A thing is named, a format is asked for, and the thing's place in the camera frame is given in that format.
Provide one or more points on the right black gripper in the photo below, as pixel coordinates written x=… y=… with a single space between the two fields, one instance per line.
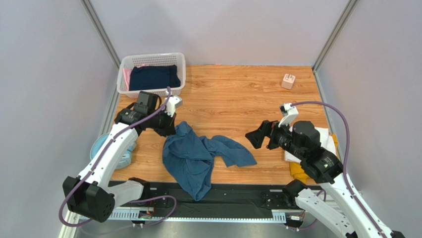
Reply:
x=272 y=136

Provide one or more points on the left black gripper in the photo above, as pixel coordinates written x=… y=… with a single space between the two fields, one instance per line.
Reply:
x=169 y=128

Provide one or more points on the teal blue t shirt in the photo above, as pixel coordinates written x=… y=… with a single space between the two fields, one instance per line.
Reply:
x=189 y=158

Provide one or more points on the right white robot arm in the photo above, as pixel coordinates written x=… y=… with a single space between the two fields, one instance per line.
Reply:
x=354 y=220

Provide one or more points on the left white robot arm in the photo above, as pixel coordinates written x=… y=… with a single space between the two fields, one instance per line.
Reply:
x=89 y=194

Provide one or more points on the navy folded t shirt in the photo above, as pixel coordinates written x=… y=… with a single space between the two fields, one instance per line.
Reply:
x=154 y=77

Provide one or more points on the light blue plastic object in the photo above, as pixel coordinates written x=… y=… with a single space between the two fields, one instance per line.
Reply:
x=124 y=161

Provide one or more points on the yellow folded t shirt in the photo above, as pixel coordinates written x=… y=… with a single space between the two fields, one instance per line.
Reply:
x=298 y=173

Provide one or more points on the pink t shirt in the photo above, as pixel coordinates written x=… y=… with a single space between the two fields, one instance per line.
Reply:
x=127 y=76

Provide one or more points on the pink cube block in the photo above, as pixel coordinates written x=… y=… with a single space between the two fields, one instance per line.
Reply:
x=288 y=81

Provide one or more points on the white folded t shirt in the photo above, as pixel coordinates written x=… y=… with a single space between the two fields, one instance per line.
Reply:
x=326 y=140

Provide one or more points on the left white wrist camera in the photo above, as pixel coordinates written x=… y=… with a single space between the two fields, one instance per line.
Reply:
x=173 y=103

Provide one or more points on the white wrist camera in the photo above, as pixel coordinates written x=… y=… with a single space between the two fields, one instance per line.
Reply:
x=289 y=113
x=173 y=103

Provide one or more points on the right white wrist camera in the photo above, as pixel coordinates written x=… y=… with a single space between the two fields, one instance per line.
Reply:
x=289 y=113

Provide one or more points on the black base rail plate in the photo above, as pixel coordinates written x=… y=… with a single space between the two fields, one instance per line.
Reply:
x=223 y=201

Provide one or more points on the right aluminium corner post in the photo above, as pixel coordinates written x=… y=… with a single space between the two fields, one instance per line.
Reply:
x=341 y=22

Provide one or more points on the aluminium corner post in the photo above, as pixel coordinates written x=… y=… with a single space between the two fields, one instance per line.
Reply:
x=341 y=22
x=92 y=14

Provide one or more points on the left aluminium corner post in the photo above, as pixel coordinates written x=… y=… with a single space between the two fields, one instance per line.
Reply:
x=92 y=14

